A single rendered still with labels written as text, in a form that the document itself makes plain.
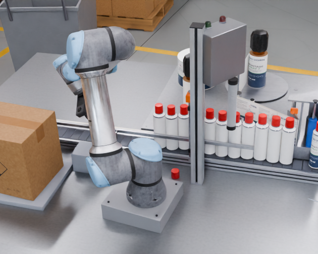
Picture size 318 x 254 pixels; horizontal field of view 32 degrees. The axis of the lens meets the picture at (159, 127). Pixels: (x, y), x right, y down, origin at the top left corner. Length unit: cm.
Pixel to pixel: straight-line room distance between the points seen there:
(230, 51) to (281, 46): 347
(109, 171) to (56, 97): 109
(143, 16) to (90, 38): 386
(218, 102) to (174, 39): 290
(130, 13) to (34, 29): 160
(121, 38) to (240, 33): 41
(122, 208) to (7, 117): 58
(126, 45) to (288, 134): 74
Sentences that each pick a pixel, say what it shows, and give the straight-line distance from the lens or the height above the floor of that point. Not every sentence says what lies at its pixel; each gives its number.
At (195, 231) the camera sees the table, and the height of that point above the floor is 83.
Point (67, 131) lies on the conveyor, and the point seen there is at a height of 88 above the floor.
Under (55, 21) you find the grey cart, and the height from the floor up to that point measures 68.
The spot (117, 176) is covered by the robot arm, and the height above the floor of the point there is 106.
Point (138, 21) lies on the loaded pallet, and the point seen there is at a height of 10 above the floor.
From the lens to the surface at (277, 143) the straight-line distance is 221.
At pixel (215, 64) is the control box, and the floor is 137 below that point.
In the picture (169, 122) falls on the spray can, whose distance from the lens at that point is 224.
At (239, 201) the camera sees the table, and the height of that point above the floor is 83.
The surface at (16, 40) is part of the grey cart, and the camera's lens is 443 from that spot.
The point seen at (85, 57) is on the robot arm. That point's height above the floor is 145.
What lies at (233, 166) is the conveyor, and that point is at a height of 86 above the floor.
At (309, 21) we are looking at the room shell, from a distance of 601.
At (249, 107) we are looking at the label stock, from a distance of 233.
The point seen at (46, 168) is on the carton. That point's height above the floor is 92.
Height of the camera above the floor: 221
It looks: 33 degrees down
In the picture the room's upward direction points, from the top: 3 degrees counter-clockwise
